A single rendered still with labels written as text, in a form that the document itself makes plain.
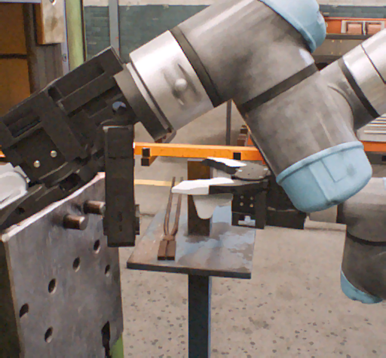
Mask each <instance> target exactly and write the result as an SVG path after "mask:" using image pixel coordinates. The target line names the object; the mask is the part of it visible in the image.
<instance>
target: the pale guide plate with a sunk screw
mask: <svg viewBox="0 0 386 358"><path fill-rule="evenodd" d="M34 9H35V23H36V28H35V31H36V39H37V44H51V43H60V42H65V34H64V24H63V15H64V14H63V0H41V3H40V4H34Z"/></svg>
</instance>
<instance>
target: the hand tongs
mask: <svg viewBox="0 0 386 358"><path fill-rule="evenodd" d="M175 182H176V177H175V176H174V177H173V181H172V182H171V186H170V194H169V198H168V203H167V211H166V216H165V220H164V233H165V236H164V237H163V240H161V241H160V246H159V250H158V260H165V257H166V251H167V260H175V255H176V240H175V237H174V235H175V233H176V231H177V228H178V224H179V214H180V207H181V201H182V194H179V196H178V203H177V208H176V218H175V224H174V227H173V230H172V232H170V234H169V232H168V221H169V216H170V206H171V202H173V192H171V189H172V188H174V187H175ZM167 245H168V249H167Z"/></svg>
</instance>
